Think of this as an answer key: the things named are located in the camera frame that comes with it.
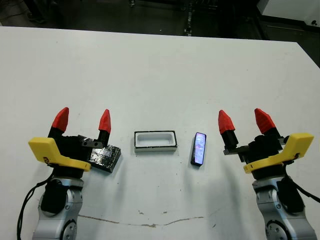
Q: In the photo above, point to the white box base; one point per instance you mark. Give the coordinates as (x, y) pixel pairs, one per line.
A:
(155, 149)

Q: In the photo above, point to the shiny black box lid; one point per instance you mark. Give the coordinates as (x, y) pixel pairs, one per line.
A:
(107, 160)

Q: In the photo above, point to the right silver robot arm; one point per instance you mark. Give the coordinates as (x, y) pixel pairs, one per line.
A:
(267, 200)

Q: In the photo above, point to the slim black camera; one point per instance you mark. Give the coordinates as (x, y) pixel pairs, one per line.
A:
(199, 148)

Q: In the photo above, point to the white cabinet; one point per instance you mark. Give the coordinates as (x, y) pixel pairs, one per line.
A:
(287, 10)

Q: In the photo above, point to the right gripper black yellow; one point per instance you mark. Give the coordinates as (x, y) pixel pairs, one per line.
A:
(265, 152)

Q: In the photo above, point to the black wheeled metal rack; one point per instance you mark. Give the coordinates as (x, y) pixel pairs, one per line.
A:
(188, 20)

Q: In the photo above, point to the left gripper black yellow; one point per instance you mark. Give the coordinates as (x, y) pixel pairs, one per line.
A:
(67, 152)

